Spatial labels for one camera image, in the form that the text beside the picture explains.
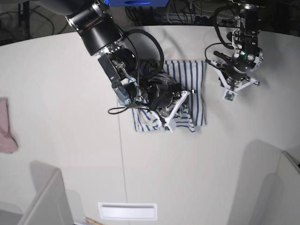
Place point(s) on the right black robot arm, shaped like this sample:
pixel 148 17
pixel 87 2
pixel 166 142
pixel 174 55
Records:
pixel 101 36

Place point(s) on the blue box with oval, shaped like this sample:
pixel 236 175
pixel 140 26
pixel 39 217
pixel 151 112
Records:
pixel 142 3

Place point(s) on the grey bin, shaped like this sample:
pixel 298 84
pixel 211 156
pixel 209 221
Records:
pixel 49 205
pixel 268 192

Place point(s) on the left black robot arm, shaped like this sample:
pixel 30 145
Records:
pixel 247 55

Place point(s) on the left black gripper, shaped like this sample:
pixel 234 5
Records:
pixel 230 73

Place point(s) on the pink folded cloth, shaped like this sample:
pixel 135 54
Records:
pixel 7 143

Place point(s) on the grey bin left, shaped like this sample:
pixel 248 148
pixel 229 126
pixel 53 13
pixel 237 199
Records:
pixel 49 205

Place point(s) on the black monitor stand left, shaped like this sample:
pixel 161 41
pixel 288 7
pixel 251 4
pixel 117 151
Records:
pixel 24 15

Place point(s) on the blue white striped T-shirt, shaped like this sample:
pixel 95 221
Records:
pixel 191 110

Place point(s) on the grey bin right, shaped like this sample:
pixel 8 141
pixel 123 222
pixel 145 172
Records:
pixel 268 192

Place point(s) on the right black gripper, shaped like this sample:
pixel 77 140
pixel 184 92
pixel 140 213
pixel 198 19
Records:
pixel 161 94

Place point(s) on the white rectangular slot plate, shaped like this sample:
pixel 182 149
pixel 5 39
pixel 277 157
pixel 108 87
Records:
pixel 128 211

